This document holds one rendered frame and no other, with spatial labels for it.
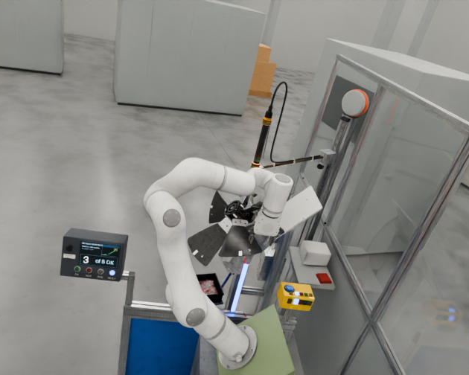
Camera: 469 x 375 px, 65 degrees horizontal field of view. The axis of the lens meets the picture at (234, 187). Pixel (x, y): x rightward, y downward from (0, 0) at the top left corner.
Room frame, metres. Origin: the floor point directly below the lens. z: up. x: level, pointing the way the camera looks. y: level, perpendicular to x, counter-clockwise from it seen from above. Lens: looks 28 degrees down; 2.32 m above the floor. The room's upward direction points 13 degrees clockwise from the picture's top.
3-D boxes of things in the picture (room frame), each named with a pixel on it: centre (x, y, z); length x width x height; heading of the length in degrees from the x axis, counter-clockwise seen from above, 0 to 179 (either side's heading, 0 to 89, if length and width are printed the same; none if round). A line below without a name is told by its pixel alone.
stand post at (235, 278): (1.91, -0.16, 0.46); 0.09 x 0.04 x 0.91; 10
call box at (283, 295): (1.45, -0.43, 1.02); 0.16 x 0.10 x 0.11; 100
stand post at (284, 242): (1.95, -0.39, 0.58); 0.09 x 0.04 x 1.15; 10
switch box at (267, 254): (2.04, -0.37, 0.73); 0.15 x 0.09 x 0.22; 100
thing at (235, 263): (1.71, -0.12, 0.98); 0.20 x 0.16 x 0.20; 100
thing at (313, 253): (2.05, -0.62, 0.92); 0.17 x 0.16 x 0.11; 100
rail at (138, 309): (1.39, -0.04, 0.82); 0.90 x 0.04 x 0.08; 100
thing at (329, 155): (2.20, -0.52, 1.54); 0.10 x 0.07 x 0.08; 135
